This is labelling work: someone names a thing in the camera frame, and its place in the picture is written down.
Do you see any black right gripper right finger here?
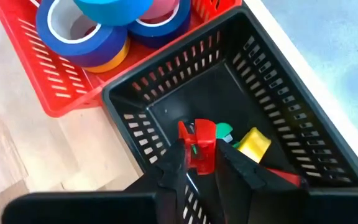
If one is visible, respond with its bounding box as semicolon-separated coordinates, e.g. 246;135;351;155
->
215;139;310;224

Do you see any dark blue tape roll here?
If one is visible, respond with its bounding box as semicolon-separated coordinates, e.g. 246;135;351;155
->
126;0;192;49

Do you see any yellow mini stapler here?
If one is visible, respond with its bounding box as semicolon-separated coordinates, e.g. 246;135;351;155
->
236;126;272;164

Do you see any red plastic basket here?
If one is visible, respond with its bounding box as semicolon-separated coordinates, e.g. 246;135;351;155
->
0;0;244;118

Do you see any violet blue tape roll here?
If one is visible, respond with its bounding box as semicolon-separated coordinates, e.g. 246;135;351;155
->
35;0;129;68

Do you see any light blue tape roll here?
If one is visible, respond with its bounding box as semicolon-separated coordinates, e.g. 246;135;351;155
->
72;0;154;27

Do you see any pink tape roll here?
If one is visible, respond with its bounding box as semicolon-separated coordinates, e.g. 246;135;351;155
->
140;0;181;21

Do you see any black plastic basket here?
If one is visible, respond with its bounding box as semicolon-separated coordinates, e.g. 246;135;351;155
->
101;4;358;224

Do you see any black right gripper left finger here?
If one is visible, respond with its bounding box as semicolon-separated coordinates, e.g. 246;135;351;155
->
124;140;188;224

